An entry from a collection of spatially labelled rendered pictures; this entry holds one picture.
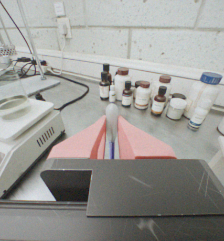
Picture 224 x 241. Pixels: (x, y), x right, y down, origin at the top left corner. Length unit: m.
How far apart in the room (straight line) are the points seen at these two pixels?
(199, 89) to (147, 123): 0.17
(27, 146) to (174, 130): 0.35
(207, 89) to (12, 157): 0.45
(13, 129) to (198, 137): 0.41
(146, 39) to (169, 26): 0.08
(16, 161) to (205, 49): 0.58
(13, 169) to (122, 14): 0.59
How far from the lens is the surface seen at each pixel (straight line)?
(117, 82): 0.45
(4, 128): 0.28
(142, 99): 0.41
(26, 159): 0.28
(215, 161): 0.21
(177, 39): 0.54
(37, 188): 0.28
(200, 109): 0.39
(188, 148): 0.34
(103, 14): 0.66
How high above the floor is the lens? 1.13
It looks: 38 degrees down
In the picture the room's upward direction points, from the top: straight up
